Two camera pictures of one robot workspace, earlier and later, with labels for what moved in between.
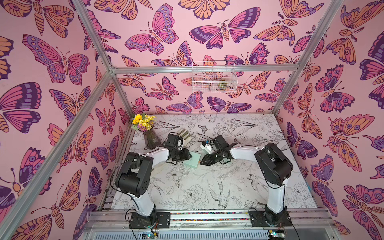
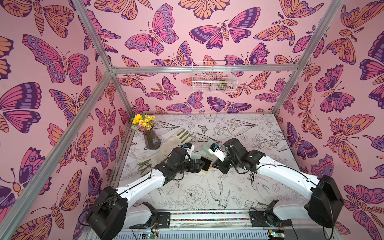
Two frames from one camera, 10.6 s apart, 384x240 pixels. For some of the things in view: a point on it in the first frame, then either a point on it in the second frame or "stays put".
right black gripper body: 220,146 -> 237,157
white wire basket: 214,76 stays put
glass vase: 152,139 stays put
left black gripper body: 180,155 -> 187,166
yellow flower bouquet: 144,122 stays put
